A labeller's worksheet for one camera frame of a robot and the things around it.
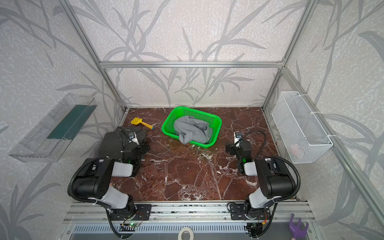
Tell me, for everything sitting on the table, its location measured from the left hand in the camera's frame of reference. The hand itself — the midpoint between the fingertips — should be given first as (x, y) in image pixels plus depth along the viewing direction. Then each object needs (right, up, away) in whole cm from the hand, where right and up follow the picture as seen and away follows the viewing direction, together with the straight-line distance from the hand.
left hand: (140, 135), depth 94 cm
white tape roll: (+32, -41, -25) cm, 58 cm away
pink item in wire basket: (+86, -5, -19) cm, 88 cm away
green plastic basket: (+18, +14, +12) cm, 26 cm away
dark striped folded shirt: (-16, -5, 0) cm, 17 cm away
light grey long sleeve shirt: (+32, +4, +2) cm, 32 cm away
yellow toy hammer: (-7, +10, +15) cm, 19 cm away
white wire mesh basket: (+82, +4, -32) cm, 88 cm away
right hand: (+61, 0, +2) cm, 61 cm away
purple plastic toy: (+83, -42, -25) cm, 97 cm away
